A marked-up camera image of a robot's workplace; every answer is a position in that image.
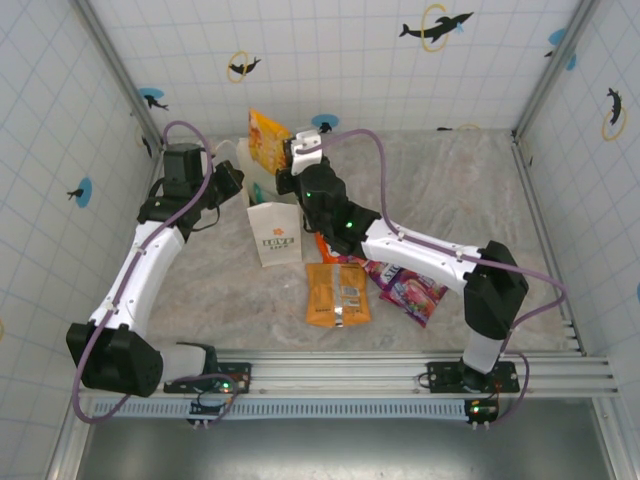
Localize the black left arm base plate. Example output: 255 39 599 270
163 362 253 396

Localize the purple stick snack bag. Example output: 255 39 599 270
349 254 404 292

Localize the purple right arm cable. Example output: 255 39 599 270
294 128 569 429

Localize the yellow orange snack bag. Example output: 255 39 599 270
248 108 292 176

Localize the pink purple berry snack bag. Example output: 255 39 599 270
378 269 450 330

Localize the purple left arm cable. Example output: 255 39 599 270
72 119 241 426

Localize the aluminium mounting rail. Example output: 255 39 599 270
79 349 621 400

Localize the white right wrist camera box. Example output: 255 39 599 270
289 129 327 176

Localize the orange Fox's candy bag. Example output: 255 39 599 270
313 231 351 266

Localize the aluminium frame post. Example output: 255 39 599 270
592 397 631 480
44 399 96 480
514 0 601 139
73 0 166 151

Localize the orange foil snack bag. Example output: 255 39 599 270
304 262 375 330

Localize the black dolphin blue circle sticker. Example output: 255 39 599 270
66 177 94 208
310 113 341 135

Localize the white slotted cable duct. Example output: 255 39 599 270
92 399 474 420

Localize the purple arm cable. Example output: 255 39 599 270
72 119 241 426
294 128 569 429

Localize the white paper bag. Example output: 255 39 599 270
213 137 307 270

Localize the aluminium side rail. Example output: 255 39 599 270
510 130 589 357

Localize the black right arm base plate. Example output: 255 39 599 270
424 359 520 395

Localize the small circuit board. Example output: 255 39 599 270
464 398 501 429
188 394 227 427

